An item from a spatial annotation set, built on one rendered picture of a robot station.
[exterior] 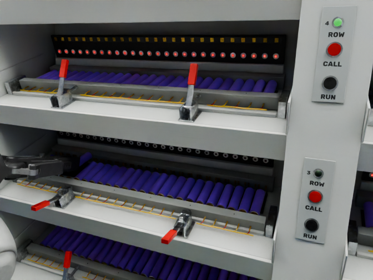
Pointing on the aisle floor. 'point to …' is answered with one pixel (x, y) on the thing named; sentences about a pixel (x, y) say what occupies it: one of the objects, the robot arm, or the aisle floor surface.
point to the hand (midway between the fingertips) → (62, 163)
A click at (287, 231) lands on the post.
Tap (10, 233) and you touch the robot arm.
